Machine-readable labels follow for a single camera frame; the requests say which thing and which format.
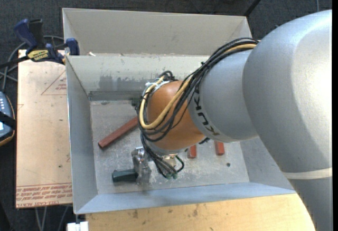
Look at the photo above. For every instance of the red-brown flat block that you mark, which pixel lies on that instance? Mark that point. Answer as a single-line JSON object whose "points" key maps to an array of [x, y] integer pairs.
{"points": [[117, 133], [219, 148], [192, 152]]}

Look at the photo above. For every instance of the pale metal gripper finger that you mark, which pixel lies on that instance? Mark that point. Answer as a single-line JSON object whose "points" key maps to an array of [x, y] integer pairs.
{"points": [[138, 157], [145, 175]]}

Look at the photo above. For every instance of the grey metal bin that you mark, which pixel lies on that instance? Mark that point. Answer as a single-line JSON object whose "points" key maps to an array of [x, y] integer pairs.
{"points": [[148, 34]]}

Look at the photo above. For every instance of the dark green flat block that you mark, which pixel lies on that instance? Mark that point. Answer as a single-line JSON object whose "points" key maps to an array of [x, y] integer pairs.
{"points": [[124, 175]]}

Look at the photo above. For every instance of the brown cardboard board red print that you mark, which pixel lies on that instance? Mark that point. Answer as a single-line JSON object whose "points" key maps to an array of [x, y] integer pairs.
{"points": [[42, 129]]}

